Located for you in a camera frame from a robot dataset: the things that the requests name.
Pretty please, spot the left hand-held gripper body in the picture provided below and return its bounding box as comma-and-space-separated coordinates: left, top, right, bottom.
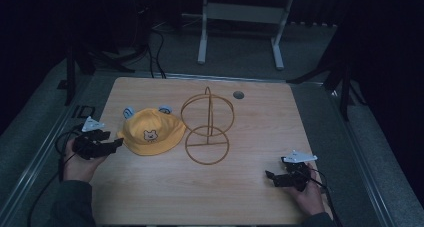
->
72, 116, 105, 160

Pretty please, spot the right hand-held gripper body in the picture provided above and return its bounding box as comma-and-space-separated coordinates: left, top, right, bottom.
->
285, 150, 318, 192

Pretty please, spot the yellow bear bucket hat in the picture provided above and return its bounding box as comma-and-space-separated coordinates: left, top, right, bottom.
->
116, 105, 187, 157

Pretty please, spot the person's left hand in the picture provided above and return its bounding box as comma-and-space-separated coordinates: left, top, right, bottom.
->
62, 138, 107, 183

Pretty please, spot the person's right hand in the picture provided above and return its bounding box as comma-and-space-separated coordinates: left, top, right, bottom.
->
288, 163, 326, 217

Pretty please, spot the black metal stand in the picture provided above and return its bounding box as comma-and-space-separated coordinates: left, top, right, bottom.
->
58, 43, 149, 107
285, 50, 368, 122

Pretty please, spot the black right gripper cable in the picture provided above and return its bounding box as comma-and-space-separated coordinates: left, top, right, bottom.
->
309, 168, 344, 227

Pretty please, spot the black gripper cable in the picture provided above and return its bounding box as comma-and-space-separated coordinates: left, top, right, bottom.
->
28, 122, 84, 227
309, 168, 344, 227

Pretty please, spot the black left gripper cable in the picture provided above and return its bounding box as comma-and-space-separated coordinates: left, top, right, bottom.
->
28, 122, 84, 227

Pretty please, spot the aluminium frame rail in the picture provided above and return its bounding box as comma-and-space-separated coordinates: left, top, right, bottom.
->
328, 85, 396, 227
96, 71, 334, 87
0, 76, 101, 221

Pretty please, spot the gold wire hat stand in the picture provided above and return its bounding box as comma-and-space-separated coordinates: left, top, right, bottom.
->
180, 86, 235, 166

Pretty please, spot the black floor cable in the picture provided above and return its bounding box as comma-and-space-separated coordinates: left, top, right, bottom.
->
151, 26, 168, 80
146, 45, 156, 79

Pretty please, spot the white metal desk frame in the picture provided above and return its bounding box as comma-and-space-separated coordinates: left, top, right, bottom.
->
197, 0, 296, 71

